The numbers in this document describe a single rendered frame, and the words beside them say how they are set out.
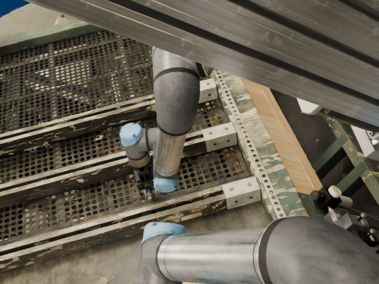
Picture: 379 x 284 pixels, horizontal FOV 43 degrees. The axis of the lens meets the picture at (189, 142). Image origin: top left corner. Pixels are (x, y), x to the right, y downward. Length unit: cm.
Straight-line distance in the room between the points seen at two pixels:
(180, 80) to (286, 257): 71
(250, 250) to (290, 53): 23
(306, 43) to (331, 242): 20
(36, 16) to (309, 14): 700
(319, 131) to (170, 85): 184
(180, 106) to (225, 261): 60
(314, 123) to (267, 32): 247
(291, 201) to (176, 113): 69
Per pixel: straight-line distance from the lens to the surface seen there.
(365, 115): 64
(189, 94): 116
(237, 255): 61
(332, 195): 175
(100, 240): 176
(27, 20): 747
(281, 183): 177
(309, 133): 295
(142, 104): 209
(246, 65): 51
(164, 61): 120
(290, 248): 53
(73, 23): 276
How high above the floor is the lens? 203
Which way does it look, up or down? 30 degrees down
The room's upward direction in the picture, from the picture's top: 76 degrees counter-clockwise
